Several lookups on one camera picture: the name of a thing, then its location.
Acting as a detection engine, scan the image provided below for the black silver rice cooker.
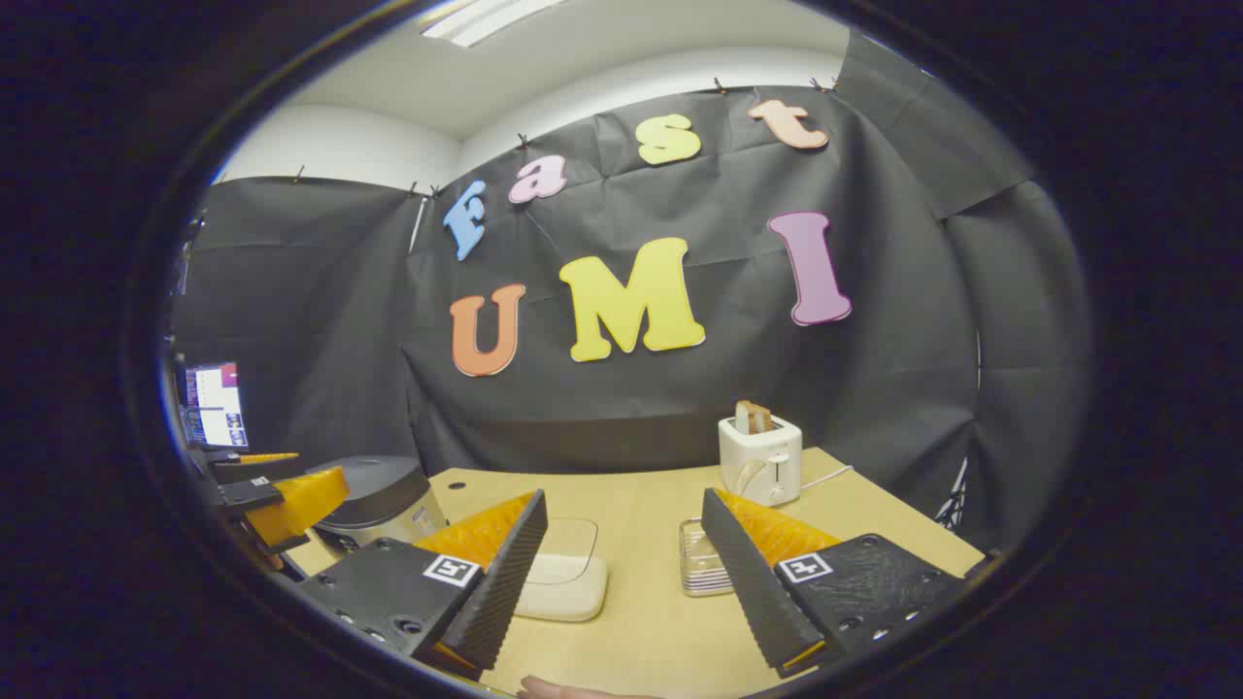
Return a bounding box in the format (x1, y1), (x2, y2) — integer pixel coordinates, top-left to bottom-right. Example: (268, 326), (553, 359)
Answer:
(309, 454), (450, 559)

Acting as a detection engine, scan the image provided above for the clear chopstick holder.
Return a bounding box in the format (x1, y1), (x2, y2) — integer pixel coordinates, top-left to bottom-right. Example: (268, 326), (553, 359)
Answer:
(680, 517), (736, 597)

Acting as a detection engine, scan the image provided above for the white box of rice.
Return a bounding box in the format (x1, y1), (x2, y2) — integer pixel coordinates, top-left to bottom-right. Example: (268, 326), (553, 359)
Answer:
(513, 517), (610, 623)

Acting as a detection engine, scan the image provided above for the computer monitor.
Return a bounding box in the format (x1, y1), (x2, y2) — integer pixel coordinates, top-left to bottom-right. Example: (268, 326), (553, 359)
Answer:
(183, 361), (251, 449)

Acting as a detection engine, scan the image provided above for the white toaster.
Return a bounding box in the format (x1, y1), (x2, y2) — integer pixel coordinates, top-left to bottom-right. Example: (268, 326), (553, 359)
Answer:
(719, 416), (804, 508)

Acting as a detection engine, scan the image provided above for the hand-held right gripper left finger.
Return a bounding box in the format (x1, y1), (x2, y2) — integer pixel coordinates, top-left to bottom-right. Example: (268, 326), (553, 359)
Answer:
(294, 488), (550, 682)

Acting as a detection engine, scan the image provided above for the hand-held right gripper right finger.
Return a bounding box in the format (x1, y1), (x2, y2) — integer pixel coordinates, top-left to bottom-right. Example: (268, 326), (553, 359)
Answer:
(699, 485), (970, 681)

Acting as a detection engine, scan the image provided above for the black backdrop cloth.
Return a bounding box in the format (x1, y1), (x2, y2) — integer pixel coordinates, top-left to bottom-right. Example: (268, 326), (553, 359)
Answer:
(170, 29), (1096, 559)

